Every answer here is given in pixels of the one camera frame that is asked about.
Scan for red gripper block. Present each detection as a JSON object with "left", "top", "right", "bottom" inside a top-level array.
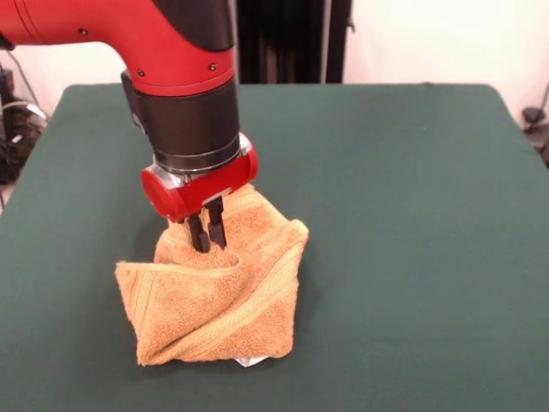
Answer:
[{"left": 140, "top": 131, "right": 260, "bottom": 254}]

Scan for orange-tan terry towel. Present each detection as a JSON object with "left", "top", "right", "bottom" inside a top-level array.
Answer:
[{"left": 114, "top": 183, "right": 311, "bottom": 369}]

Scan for dark green table cloth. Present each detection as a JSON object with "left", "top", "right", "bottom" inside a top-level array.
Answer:
[{"left": 0, "top": 82, "right": 549, "bottom": 412}]

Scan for black plug adapter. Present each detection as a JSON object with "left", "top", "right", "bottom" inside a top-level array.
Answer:
[{"left": 522, "top": 106, "right": 544, "bottom": 132}]

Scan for black cable bundle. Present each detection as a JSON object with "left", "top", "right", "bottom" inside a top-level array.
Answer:
[{"left": 0, "top": 100, "right": 49, "bottom": 186}]

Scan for black wall plug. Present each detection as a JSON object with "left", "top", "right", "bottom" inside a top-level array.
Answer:
[{"left": 0, "top": 66, "right": 15, "bottom": 104}]

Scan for dark cable pile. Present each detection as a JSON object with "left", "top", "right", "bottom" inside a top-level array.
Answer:
[{"left": 529, "top": 128, "right": 549, "bottom": 168}]

